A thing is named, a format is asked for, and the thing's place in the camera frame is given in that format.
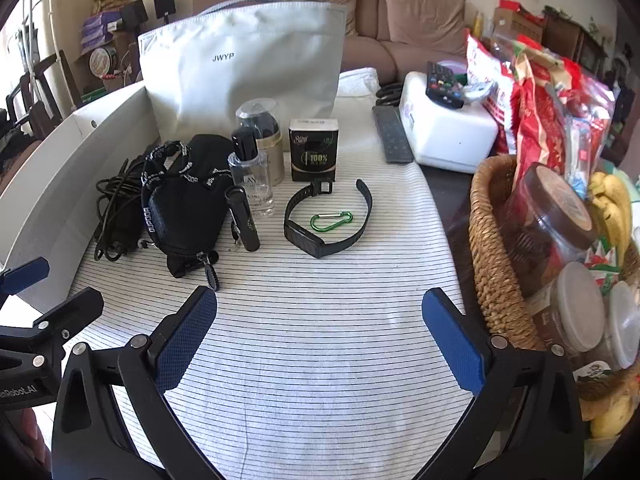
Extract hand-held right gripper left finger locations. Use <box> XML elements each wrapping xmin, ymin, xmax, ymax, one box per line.
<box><xmin>50</xmin><ymin>285</ymin><xmax>219</xmax><ymax>480</ymax></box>

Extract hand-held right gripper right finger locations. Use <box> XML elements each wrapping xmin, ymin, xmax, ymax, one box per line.
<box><xmin>421</xmin><ymin>287</ymin><xmax>586</xmax><ymax>480</ymax></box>

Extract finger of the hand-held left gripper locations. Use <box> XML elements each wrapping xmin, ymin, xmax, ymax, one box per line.
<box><xmin>0</xmin><ymin>287</ymin><xmax>105</xmax><ymax>362</ymax></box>
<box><xmin>0</xmin><ymin>257</ymin><xmax>51</xmax><ymax>296</ymax></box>

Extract black charger cable bundle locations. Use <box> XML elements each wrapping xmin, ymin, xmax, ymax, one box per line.
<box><xmin>92</xmin><ymin>145</ymin><xmax>156</xmax><ymax>263</ymax></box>

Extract white storage box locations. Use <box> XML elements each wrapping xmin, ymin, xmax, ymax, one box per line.
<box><xmin>0</xmin><ymin>82</ymin><xmax>166</xmax><ymax>281</ymax></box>

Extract black mesh pouch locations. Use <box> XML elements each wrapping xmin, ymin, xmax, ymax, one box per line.
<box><xmin>142</xmin><ymin>134</ymin><xmax>241</xmax><ymax>293</ymax></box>

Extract small black tube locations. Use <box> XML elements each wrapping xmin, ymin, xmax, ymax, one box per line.
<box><xmin>223</xmin><ymin>186</ymin><xmax>261</xmax><ymax>253</ymax></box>

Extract black smart band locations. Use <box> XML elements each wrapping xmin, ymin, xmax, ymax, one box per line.
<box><xmin>283</xmin><ymin>178</ymin><xmax>373</xmax><ymax>259</ymax></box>

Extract clear perfume bottle black cap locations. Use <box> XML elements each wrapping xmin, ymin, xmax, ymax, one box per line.
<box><xmin>227</xmin><ymin>127</ymin><xmax>276</xmax><ymax>218</ymax></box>

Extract cream bottle clear cap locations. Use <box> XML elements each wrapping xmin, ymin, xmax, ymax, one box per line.
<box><xmin>235</xmin><ymin>98</ymin><xmax>285</xmax><ymax>186</ymax></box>

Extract small black printed box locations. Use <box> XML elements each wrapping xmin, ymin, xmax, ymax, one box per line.
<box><xmin>289</xmin><ymin>117</ymin><xmax>341</xmax><ymax>183</ymax></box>

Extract wicker basket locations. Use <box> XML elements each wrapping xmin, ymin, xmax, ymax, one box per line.
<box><xmin>469</xmin><ymin>154</ymin><xmax>640</xmax><ymax>401</ymax></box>

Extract white striped table cloth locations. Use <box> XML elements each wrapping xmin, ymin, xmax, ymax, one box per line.
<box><xmin>65</xmin><ymin>67</ymin><xmax>481</xmax><ymax>480</ymax></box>

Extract plastic tub white lid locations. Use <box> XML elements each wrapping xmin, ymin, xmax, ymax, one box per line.
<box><xmin>556</xmin><ymin>260</ymin><xmax>608</xmax><ymax>356</ymax></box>
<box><xmin>606</xmin><ymin>280</ymin><xmax>640</xmax><ymax>371</ymax></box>

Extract clear jar brown lid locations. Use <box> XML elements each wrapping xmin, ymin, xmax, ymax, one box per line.
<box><xmin>500</xmin><ymin>162</ymin><xmax>598</xmax><ymax>296</ymax></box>

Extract green carabiner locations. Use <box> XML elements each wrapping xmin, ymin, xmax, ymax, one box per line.
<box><xmin>310</xmin><ymin>210</ymin><xmax>354</xmax><ymax>234</ymax></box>

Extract yellow fruit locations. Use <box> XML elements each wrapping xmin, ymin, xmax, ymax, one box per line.
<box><xmin>585</xmin><ymin>392</ymin><xmax>640</xmax><ymax>441</ymax></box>

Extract dark wooden chair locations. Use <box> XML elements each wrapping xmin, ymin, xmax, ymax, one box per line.
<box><xmin>0</xmin><ymin>52</ymin><xmax>76</xmax><ymax>128</ymax></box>

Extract bunch of bananas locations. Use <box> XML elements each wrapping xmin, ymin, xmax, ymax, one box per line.
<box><xmin>587</xmin><ymin>170</ymin><xmax>633</xmax><ymax>261</ymax></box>

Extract white tissue box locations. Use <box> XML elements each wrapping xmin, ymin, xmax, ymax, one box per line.
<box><xmin>398</xmin><ymin>71</ymin><xmax>499</xmax><ymax>173</ymax></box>

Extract flat black remote control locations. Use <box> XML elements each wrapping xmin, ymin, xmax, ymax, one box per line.
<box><xmin>371</xmin><ymin>105</ymin><xmax>415</xmax><ymax>165</ymax></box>

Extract round printed tin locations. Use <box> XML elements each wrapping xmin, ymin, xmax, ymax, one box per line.
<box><xmin>89</xmin><ymin>46</ymin><xmax>118</xmax><ymax>76</ymax></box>

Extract purple packets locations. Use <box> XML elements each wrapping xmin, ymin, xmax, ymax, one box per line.
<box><xmin>80</xmin><ymin>12</ymin><xmax>123</xmax><ymax>51</ymax></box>

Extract white and red snack bag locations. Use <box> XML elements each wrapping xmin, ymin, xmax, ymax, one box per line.
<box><xmin>466</xmin><ymin>30</ymin><xmax>517</xmax><ymax>156</ymax></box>

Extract black remote coloured buttons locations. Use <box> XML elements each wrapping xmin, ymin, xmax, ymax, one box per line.
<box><xmin>425</xmin><ymin>61</ymin><xmax>466</xmax><ymax>110</ymax></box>

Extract white fabric tote bag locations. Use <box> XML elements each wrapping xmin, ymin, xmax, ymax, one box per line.
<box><xmin>137</xmin><ymin>2</ymin><xmax>348</xmax><ymax>153</ymax></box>

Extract red snack packets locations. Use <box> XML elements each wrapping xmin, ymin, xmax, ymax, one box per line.
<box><xmin>550</xmin><ymin>55</ymin><xmax>617</xmax><ymax>201</ymax></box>

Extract white folded towel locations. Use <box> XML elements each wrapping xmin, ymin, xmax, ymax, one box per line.
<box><xmin>337</xmin><ymin>67</ymin><xmax>381</xmax><ymax>98</ymax></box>

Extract brown sofa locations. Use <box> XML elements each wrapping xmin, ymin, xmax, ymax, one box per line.
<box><xmin>192</xmin><ymin>0</ymin><xmax>468</xmax><ymax>86</ymax></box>

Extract cardboard box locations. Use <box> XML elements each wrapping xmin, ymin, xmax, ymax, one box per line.
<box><xmin>492</xmin><ymin>7</ymin><xmax>543</xmax><ymax>43</ymax></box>

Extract dark wooden cabinet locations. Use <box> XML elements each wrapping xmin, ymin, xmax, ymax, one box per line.
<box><xmin>542</xmin><ymin>10</ymin><xmax>608</xmax><ymax>76</ymax></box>

